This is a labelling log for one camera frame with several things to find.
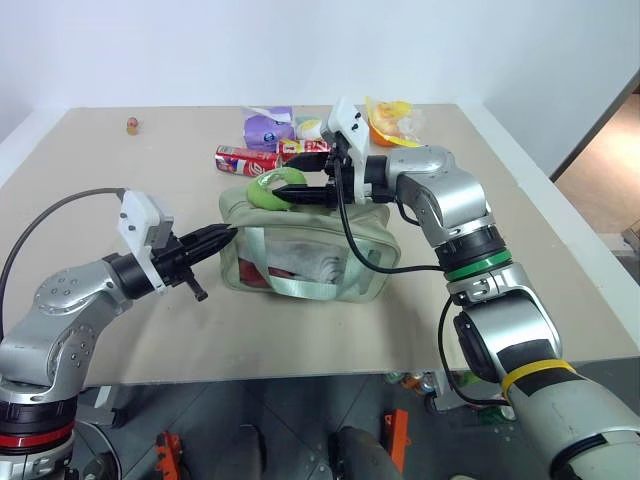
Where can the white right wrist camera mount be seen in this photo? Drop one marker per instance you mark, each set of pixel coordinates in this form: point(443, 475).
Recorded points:
point(350, 125)

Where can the white cloth inside pouch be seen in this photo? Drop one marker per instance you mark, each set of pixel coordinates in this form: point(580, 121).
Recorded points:
point(310, 260)

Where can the red candy bar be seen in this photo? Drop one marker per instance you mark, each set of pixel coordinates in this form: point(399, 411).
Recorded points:
point(305, 146)

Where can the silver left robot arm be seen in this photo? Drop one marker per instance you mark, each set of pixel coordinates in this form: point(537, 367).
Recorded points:
point(65, 295)

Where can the purple tissue pack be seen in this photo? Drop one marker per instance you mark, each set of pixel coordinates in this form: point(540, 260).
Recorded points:
point(265, 127)

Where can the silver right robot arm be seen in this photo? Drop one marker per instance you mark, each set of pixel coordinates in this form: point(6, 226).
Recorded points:
point(450, 200)

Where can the yellow bag with orange snack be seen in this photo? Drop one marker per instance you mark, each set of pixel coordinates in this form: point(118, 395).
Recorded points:
point(390, 122)

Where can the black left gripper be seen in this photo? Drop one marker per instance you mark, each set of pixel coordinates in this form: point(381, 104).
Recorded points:
point(170, 260)

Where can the small colourful toy figure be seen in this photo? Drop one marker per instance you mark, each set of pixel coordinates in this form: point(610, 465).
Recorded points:
point(132, 126)

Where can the red cola can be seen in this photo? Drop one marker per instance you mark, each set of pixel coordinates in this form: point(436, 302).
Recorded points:
point(247, 161)

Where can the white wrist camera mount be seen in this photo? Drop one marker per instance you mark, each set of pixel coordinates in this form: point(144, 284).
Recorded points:
point(135, 215)
point(350, 125)

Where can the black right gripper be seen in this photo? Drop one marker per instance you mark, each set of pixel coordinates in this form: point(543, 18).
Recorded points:
point(340, 185)

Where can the red item inside pouch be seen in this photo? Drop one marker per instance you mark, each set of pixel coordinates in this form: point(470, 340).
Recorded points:
point(250, 272)

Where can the orange clamp tool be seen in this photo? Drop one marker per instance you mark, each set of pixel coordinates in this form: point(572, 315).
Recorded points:
point(397, 440)
point(169, 455)

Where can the dark rounded shape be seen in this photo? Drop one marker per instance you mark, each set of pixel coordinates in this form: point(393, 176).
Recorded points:
point(362, 455)

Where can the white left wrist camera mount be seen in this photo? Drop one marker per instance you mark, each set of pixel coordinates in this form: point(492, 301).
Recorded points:
point(135, 215)

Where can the green pouch with clear window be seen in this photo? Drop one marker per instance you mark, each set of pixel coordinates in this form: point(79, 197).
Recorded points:
point(310, 222)

